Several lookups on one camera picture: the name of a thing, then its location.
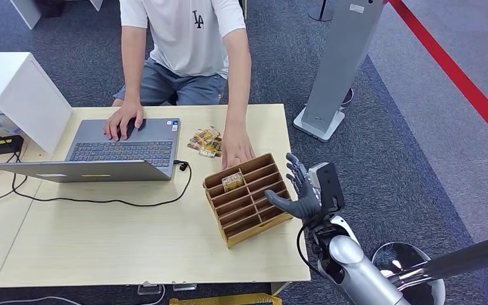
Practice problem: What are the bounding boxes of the person's right hand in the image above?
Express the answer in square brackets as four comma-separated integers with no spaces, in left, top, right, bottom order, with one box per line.
[102,100,145,142]

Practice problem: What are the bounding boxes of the person's left hand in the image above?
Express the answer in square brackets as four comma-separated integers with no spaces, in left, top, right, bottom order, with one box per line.
[220,121,257,170]

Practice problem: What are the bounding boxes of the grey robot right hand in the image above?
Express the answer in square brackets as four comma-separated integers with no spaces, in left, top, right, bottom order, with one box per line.
[264,152,325,222]

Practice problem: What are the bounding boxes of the brown wooden card holder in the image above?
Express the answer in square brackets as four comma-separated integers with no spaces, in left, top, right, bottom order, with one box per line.
[203,152,294,249]

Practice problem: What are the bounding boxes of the person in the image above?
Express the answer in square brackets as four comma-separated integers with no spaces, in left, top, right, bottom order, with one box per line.
[112,0,247,107]

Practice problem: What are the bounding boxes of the grey laptop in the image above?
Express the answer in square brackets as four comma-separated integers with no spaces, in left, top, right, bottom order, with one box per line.
[0,118,182,184]

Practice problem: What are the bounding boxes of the white box cabinet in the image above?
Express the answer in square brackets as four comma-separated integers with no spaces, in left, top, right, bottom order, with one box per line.
[0,52,74,155]

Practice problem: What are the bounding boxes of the yellow cardboard piece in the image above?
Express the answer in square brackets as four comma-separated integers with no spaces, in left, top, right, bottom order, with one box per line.
[168,294,283,305]

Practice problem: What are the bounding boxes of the grey pillar stand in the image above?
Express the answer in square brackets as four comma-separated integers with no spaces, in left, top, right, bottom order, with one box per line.
[293,0,386,144]

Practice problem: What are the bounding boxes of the white furniture piece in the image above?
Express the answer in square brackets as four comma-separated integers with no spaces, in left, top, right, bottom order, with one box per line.
[10,0,106,31]

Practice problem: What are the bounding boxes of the black round stand base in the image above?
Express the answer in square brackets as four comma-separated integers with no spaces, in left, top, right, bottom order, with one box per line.
[308,0,336,23]

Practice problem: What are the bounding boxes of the dark metal pole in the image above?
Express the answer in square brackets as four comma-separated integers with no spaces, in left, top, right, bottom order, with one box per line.
[389,230,488,291]

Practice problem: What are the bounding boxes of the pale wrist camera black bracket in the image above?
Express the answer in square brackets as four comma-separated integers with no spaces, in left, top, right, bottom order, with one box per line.
[308,161,346,214]

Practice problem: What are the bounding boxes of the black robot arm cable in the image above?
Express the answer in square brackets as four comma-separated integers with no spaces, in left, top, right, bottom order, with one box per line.
[296,223,325,279]

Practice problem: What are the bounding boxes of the black laptop power cable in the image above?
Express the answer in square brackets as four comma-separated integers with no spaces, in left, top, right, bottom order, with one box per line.
[0,151,193,208]

